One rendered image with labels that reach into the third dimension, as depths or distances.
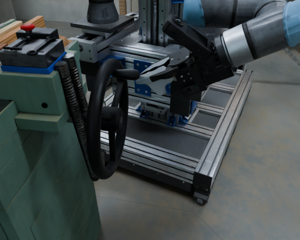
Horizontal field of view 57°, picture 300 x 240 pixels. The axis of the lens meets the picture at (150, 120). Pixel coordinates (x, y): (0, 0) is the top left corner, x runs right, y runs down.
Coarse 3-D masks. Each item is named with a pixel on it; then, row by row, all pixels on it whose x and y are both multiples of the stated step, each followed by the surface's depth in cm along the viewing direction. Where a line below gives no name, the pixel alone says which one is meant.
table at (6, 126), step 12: (72, 48) 84; (84, 84) 70; (0, 108) 55; (12, 108) 57; (0, 120) 54; (12, 120) 57; (24, 120) 58; (36, 120) 57; (48, 120) 57; (60, 120) 58; (0, 132) 54; (12, 132) 58; (0, 144) 54
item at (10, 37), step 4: (40, 16) 94; (32, 20) 90; (36, 20) 91; (40, 20) 93; (36, 24) 91; (40, 24) 94; (44, 24) 96; (16, 28) 84; (12, 32) 80; (4, 36) 78; (8, 36) 78; (12, 36) 79; (16, 36) 81; (0, 40) 75; (4, 40) 76; (8, 40) 78; (12, 40) 80; (8, 44) 78
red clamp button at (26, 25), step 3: (24, 24) 58; (27, 24) 58; (30, 24) 59; (33, 24) 59; (21, 27) 58; (24, 27) 58; (27, 27) 58; (30, 27) 58; (33, 27) 58; (24, 30) 58; (27, 30) 58
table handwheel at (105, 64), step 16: (112, 64) 60; (96, 80) 55; (96, 96) 54; (128, 96) 79; (96, 112) 53; (112, 112) 65; (96, 128) 54; (112, 128) 65; (96, 144) 54; (112, 144) 70; (96, 160) 56; (112, 160) 72; (96, 176) 61
